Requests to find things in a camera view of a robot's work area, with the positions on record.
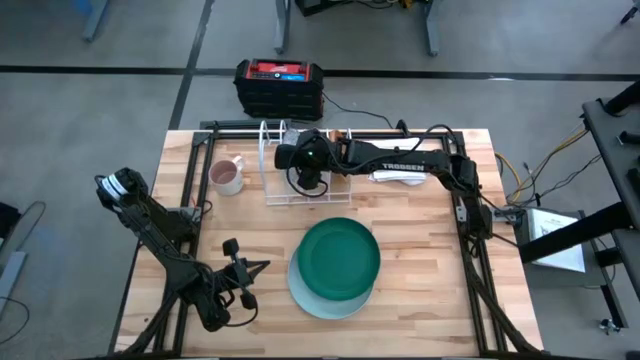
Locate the white paper sheet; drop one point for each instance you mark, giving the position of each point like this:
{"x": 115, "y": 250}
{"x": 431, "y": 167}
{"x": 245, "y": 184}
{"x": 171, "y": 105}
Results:
{"x": 560, "y": 245}

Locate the black support beam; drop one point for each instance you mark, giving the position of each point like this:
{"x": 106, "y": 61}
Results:
{"x": 565, "y": 240}

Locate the grey patterned plate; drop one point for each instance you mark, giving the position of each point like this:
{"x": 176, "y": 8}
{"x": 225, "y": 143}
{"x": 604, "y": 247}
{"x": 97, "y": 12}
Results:
{"x": 292, "y": 136}

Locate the black metal table frame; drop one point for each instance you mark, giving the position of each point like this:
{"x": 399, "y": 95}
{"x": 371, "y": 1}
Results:
{"x": 204, "y": 160}

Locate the folded white striped towel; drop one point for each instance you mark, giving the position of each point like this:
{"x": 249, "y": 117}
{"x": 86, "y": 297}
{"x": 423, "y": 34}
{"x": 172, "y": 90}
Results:
{"x": 395, "y": 176}

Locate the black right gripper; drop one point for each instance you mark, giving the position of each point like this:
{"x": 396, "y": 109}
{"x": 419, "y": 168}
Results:
{"x": 305, "y": 155}

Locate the pale green plate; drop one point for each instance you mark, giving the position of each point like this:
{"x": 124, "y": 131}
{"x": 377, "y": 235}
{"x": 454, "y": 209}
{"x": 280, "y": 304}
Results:
{"x": 310, "y": 302}

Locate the red and black power station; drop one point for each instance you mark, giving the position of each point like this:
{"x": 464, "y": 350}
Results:
{"x": 280, "y": 95}

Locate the white mug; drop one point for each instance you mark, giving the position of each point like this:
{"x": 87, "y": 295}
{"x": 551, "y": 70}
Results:
{"x": 226, "y": 177}

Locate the brown wooden plate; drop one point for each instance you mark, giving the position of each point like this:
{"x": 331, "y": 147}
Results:
{"x": 341, "y": 135}

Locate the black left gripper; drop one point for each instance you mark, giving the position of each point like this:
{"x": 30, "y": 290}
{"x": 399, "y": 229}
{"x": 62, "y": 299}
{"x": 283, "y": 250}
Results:
{"x": 237, "y": 277}

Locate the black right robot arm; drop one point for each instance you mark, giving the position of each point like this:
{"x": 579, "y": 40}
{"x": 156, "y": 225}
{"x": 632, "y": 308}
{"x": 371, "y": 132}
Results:
{"x": 410, "y": 162}

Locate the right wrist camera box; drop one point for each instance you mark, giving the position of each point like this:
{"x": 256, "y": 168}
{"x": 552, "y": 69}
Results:
{"x": 308, "y": 179}

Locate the small metal caster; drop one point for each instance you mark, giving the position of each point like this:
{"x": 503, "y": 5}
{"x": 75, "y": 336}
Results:
{"x": 609, "y": 326}

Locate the grey desk leg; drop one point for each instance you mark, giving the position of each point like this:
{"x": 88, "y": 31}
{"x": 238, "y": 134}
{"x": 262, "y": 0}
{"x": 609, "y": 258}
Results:
{"x": 432, "y": 27}
{"x": 281, "y": 25}

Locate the dark green bowl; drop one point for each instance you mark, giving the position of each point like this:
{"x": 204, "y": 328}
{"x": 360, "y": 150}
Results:
{"x": 340, "y": 257}

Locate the blue-grey desk leg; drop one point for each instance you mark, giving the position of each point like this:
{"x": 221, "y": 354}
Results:
{"x": 95, "y": 20}

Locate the black side table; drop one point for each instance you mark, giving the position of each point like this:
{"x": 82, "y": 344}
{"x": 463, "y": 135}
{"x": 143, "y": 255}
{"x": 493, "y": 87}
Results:
{"x": 615, "y": 150}

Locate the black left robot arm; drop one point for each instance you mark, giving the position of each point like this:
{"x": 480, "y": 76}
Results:
{"x": 155, "y": 225}

